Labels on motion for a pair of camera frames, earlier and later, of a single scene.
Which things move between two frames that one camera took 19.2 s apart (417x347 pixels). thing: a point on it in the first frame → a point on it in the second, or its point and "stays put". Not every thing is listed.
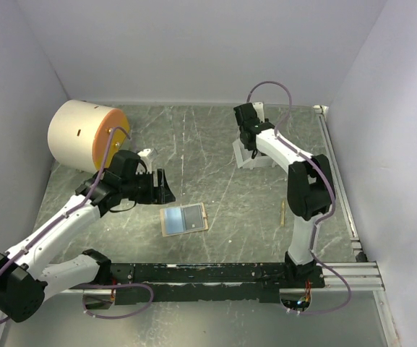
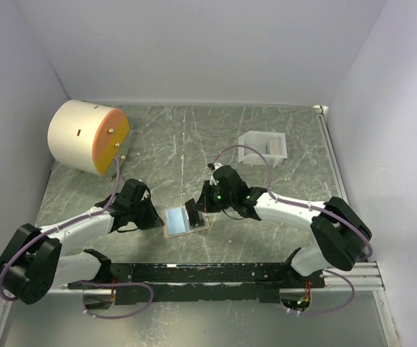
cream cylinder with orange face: [79, 134] stays put
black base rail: [174, 283] stays put
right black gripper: [248, 147] → [206, 205]
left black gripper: [164, 194] → [153, 218]
